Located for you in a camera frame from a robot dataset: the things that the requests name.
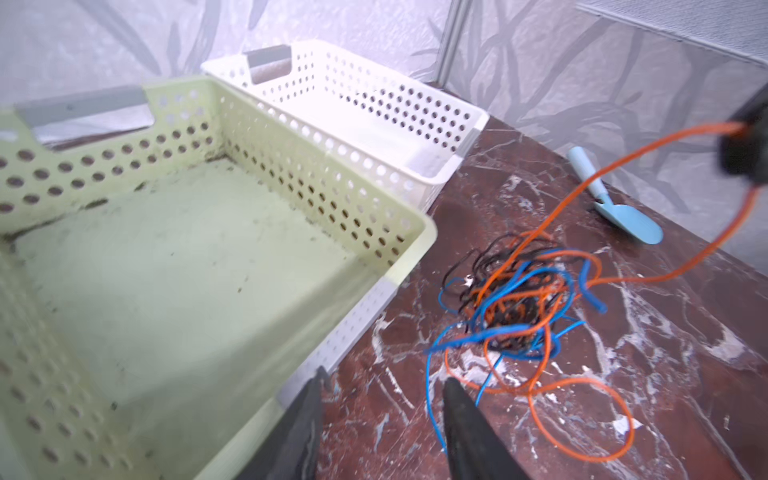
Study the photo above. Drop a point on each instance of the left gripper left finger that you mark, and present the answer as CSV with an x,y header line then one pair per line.
x,y
290,450

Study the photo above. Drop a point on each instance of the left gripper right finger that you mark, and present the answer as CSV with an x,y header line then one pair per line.
x,y
474,451

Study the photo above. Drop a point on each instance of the middle light green basket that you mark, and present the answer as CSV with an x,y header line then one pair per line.
x,y
155,294

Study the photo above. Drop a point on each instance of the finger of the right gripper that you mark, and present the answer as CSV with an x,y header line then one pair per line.
x,y
745,152

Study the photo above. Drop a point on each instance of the white perforated plastic basket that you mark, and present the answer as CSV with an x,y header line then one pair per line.
x,y
363,151

